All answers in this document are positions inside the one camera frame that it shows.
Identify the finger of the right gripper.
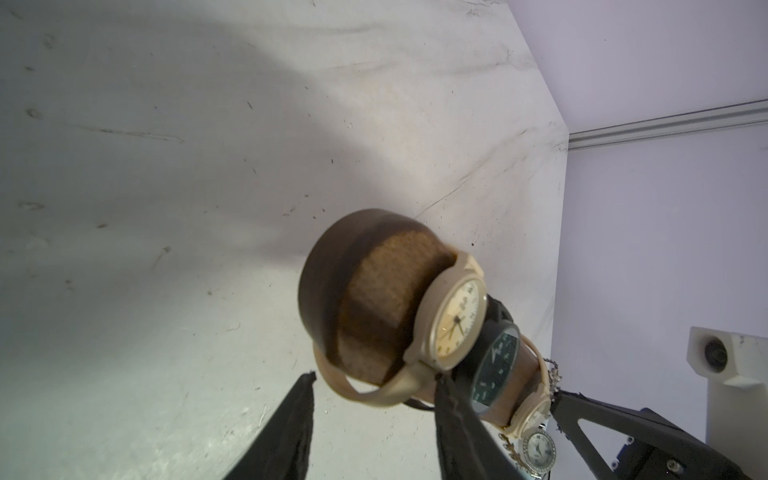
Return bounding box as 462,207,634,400
551,390,747,480

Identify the wooden watch stand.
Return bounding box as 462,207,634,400
296,208,541,428

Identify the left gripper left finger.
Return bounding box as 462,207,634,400
225,372,316,480

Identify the beige band watch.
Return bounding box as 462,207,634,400
500,335,553,439

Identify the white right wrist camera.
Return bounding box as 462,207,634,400
687,327,767,479

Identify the aluminium wall frame rail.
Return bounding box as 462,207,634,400
568,99,767,151

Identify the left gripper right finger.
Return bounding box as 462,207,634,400
434,374,525,480

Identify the beige bracelet with charms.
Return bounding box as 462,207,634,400
311,248,488,409

